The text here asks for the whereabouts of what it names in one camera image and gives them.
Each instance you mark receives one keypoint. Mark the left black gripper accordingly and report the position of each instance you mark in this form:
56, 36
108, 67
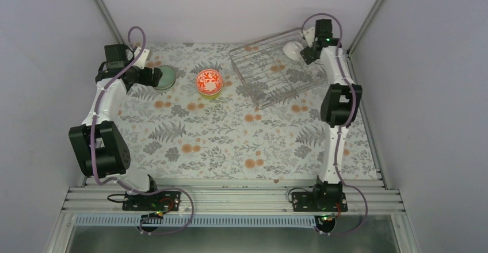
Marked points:
156, 77

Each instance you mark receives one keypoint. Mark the white bowl red rim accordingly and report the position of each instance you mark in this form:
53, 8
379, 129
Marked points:
209, 81

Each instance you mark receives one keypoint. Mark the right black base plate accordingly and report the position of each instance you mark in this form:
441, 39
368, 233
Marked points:
309, 202

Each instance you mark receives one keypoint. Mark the aluminium mounting rail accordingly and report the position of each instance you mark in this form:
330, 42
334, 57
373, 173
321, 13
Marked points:
233, 200

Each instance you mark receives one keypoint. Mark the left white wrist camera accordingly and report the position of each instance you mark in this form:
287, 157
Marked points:
140, 57

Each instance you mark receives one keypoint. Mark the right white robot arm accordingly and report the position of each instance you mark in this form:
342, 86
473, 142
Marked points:
338, 109

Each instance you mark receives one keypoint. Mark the plain white bowl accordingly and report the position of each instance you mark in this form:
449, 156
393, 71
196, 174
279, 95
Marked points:
292, 50

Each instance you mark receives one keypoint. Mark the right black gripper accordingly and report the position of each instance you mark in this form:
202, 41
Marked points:
309, 57

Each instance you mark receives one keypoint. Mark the yellow bowl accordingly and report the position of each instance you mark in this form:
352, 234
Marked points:
214, 96

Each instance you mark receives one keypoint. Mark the pale green pink-base bowl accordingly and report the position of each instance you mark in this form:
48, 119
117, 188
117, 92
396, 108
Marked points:
167, 79

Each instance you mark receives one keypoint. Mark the wire dish rack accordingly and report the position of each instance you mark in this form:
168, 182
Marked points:
268, 76

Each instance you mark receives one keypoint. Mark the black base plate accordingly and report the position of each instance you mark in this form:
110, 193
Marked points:
309, 202
161, 202

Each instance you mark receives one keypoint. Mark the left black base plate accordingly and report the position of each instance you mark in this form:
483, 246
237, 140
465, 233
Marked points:
161, 202

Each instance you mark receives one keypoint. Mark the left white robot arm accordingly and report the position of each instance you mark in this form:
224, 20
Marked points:
99, 147

